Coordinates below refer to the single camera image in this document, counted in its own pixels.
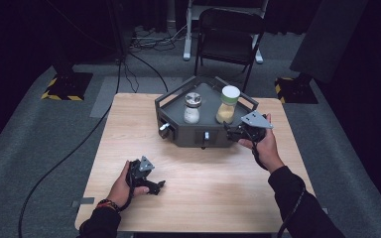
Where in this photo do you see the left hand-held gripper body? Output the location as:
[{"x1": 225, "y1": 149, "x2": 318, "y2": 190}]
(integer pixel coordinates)
[{"x1": 125, "y1": 155, "x2": 157, "y2": 189}]

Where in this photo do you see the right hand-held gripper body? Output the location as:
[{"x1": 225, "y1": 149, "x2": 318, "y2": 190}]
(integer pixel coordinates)
[{"x1": 228, "y1": 110, "x2": 275, "y2": 144}]

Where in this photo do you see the white-lidded jar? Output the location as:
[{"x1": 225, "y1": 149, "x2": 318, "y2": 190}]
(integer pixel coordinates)
[{"x1": 215, "y1": 84, "x2": 241, "y2": 126}]

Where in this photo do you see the grey hexagonal tray with drawers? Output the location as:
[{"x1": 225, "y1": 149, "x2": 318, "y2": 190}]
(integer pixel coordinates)
[{"x1": 154, "y1": 74, "x2": 260, "y2": 149}]

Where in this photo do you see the person's left hand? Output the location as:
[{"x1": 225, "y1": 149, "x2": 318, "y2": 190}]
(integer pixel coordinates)
[{"x1": 106, "y1": 160, "x2": 150, "y2": 209}]

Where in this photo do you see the person's right hand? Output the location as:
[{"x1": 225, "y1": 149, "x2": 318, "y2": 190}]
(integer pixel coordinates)
[{"x1": 237, "y1": 112, "x2": 286, "y2": 175}]

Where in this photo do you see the glass shaker with metal lid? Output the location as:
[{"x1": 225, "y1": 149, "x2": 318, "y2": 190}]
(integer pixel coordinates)
[{"x1": 183, "y1": 91, "x2": 202, "y2": 125}]

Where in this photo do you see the black stand base, striped edge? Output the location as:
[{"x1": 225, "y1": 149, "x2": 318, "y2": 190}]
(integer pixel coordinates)
[
  {"x1": 40, "y1": 49, "x2": 94, "y2": 102},
  {"x1": 274, "y1": 72, "x2": 319, "y2": 105}
]

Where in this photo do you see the grey tape strip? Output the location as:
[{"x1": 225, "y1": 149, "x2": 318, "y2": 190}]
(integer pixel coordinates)
[{"x1": 70, "y1": 196, "x2": 96, "y2": 208}]

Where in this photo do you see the black folding chair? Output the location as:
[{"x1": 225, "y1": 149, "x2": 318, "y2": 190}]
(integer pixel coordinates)
[{"x1": 193, "y1": 7, "x2": 267, "y2": 94}]

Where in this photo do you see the grey slanted panel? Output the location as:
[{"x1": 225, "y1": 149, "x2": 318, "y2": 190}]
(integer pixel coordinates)
[{"x1": 289, "y1": 0, "x2": 369, "y2": 84}]

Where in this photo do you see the right hand-held gripper cable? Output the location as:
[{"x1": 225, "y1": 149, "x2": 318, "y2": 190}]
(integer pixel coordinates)
[{"x1": 248, "y1": 127, "x2": 307, "y2": 238}]

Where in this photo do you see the beaded bracelet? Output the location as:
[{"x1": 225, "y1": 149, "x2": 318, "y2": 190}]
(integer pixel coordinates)
[{"x1": 95, "y1": 197, "x2": 122, "y2": 213}]

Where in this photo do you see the long black floor cable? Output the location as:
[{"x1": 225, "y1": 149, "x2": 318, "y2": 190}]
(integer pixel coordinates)
[{"x1": 17, "y1": 59, "x2": 123, "y2": 238}]

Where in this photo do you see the black curved floor cable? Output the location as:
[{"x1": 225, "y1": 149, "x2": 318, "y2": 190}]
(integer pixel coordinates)
[{"x1": 128, "y1": 52, "x2": 170, "y2": 94}]

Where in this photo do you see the bundle of floor cables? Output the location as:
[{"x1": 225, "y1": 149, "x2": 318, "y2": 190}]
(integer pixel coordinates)
[{"x1": 129, "y1": 23, "x2": 189, "y2": 53}]

